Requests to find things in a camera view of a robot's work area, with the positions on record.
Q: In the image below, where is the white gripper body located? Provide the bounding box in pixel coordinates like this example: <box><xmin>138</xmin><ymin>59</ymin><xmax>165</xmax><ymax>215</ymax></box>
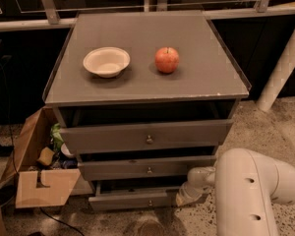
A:
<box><xmin>176</xmin><ymin>182</ymin><xmax>210</xmax><ymax>207</ymax></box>

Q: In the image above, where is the grey bottom drawer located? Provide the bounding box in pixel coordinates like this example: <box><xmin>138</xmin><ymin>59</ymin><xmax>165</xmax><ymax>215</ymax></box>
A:
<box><xmin>88</xmin><ymin>176</ymin><xmax>187</xmax><ymax>210</ymax></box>

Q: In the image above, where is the grey drawer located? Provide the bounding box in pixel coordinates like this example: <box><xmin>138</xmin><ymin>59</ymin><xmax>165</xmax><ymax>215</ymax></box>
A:
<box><xmin>60</xmin><ymin>119</ymin><xmax>233</xmax><ymax>153</ymax></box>
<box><xmin>78</xmin><ymin>155</ymin><xmax>216</xmax><ymax>181</ymax></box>
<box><xmin>88</xmin><ymin>176</ymin><xmax>187</xmax><ymax>210</ymax></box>

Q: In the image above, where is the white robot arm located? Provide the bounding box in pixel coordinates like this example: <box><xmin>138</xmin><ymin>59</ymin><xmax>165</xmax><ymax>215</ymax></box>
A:
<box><xmin>176</xmin><ymin>148</ymin><xmax>295</xmax><ymax>236</ymax></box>

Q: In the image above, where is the grey middle drawer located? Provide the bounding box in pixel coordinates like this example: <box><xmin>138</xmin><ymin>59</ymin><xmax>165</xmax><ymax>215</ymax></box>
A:
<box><xmin>78</xmin><ymin>155</ymin><xmax>216</xmax><ymax>181</ymax></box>

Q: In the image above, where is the grey top drawer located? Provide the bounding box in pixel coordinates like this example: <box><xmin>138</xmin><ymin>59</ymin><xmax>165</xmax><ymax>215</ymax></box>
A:
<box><xmin>60</xmin><ymin>119</ymin><xmax>233</xmax><ymax>153</ymax></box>

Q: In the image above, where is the grey drawer cabinet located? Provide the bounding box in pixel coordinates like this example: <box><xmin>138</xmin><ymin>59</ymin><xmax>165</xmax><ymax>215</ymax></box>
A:
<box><xmin>42</xmin><ymin>10</ymin><xmax>253</xmax><ymax>212</ymax></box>

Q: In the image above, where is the red apple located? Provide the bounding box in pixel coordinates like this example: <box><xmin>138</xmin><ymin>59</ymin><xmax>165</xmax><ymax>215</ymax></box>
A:
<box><xmin>154</xmin><ymin>47</ymin><xmax>179</xmax><ymax>74</ymax></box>

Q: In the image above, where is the green bag in box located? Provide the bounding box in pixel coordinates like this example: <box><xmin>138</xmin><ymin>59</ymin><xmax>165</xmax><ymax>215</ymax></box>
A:
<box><xmin>50</xmin><ymin>123</ymin><xmax>64</xmax><ymax>151</ymax></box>

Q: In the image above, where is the yellow sponge in box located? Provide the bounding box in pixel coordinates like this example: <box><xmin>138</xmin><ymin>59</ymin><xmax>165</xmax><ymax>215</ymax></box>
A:
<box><xmin>37</xmin><ymin>147</ymin><xmax>54</xmax><ymax>166</ymax></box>

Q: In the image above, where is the white paper bowl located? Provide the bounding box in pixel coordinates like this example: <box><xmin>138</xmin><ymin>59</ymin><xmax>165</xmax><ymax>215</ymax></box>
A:
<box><xmin>83</xmin><ymin>47</ymin><xmax>130</xmax><ymax>78</ymax></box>

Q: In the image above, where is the open cardboard box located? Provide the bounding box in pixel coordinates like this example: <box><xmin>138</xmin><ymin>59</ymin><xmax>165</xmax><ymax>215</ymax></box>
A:
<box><xmin>0</xmin><ymin>107</ymin><xmax>92</xmax><ymax>208</ymax></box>

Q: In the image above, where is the white diagonal pole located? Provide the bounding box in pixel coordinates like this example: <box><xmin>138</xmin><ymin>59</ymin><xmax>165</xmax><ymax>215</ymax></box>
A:
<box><xmin>257</xmin><ymin>29</ymin><xmax>295</xmax><ymax>112</ymax></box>

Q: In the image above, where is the black floor cable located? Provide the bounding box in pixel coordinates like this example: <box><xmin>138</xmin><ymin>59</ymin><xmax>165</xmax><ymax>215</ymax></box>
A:
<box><xmin>38</xmin><ymin>206</ymin><xmax>87</xmax><ymax>236</ymax></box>

